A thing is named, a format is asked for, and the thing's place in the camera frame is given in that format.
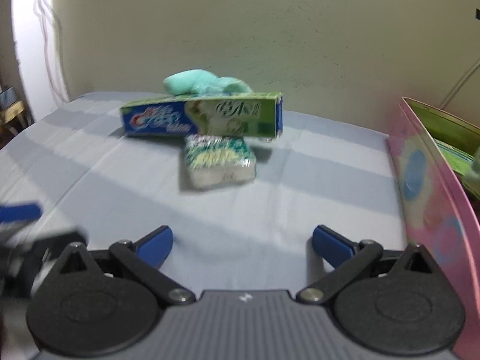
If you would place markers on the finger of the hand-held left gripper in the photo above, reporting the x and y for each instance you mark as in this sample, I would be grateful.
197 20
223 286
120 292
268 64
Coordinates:
18 212
56 242

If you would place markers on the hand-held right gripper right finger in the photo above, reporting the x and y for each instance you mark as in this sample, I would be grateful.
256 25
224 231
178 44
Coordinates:
330 242

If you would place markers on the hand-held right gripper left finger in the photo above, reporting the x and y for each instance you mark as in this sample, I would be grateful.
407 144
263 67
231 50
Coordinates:
155 243

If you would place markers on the pink tin box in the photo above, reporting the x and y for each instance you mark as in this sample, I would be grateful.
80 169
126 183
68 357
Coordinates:
423 180

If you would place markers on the green toothpaste box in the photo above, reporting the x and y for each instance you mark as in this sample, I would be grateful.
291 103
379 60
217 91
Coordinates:
202 118

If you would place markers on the green striped cloth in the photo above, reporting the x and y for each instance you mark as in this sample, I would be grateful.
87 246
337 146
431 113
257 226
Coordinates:
450 150

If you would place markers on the mint green cloth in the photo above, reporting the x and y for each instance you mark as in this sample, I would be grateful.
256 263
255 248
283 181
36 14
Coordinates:
195 82

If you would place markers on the wooden furniture piece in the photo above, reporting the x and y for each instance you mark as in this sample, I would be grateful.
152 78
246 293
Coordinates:
13 110

